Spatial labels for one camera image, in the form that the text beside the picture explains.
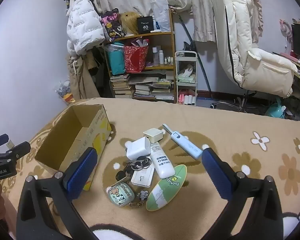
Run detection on row of cosmetic bottles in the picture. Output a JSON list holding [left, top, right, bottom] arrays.
[[152, 45, 175, 66]]

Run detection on white power bank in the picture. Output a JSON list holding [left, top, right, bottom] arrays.
[[149, 141, 176, 179]]

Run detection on cartoon dog keychain charm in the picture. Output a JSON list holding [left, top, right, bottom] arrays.
[[129, 190, 148, 208]]

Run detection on white trolley cart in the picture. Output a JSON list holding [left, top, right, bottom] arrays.
[[174, 51, 198, 105]]

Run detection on red gift bag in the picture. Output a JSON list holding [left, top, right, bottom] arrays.
[[124, 45, 149, 73]]

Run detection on cream office chair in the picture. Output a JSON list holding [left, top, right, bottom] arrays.
[[211, 0, 298, 113]]

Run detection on cream square charger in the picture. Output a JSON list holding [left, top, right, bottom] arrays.
[[143, 128, 164, 143]]

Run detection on yellow key tag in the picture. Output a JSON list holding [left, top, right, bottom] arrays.
[[116, 156, 153, 182]]

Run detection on white plastic bag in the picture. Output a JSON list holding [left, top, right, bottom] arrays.
[[150, 0, 171, 32]]

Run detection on teal bag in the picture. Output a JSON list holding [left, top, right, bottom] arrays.
[[107, 44, 126, 75]]

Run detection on beige coat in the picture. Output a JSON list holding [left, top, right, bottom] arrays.
[[67, 52, 103, 100]]

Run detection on cardboard box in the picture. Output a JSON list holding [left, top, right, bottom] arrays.
[[34, 104, 112, 192]]

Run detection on teal watering can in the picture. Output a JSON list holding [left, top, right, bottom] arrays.
[[265, 99, 287, 118]]

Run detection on purple cartoon bag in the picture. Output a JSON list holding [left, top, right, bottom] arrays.
[[100, 10, 122, 40]]

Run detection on black box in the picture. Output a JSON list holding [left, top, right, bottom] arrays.
[[137, 16, 154, 34]]

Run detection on stacks of books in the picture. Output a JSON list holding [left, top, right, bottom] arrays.
[[110, 71, 175, 100]]

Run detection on plastic bag of toys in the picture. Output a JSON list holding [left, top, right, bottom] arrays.
[[54, 80, 74, 103]]

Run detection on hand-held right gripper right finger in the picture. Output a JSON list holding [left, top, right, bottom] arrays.
[[202, 147, 283, 240]]

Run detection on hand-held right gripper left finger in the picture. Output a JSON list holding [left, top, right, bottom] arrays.
[[16, 147, 98, 240]]

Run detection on beige curtain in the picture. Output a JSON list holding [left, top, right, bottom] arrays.
[[92, 0, 263, 42]]

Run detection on blonde wig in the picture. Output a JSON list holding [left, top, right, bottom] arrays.
[[119, 12, 140, 36]]

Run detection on green oval board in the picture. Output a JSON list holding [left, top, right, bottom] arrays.
[[145, 164, 188, 211]]

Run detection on blue power bank with strap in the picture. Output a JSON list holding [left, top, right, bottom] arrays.
[[162, 124, 203, 160]]

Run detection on white charger adapter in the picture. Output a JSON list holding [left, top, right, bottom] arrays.
[[125, 136, 151, 161]]

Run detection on white puffer jacket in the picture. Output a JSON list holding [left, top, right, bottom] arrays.
[[66, 0, 106, 55]]

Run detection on wooden bookshelf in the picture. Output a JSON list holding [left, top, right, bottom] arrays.
[[102, 11, 177, 104]]

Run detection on grey cartoon earbuds case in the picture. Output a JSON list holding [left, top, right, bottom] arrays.
[[107, 182, 135, 207]]

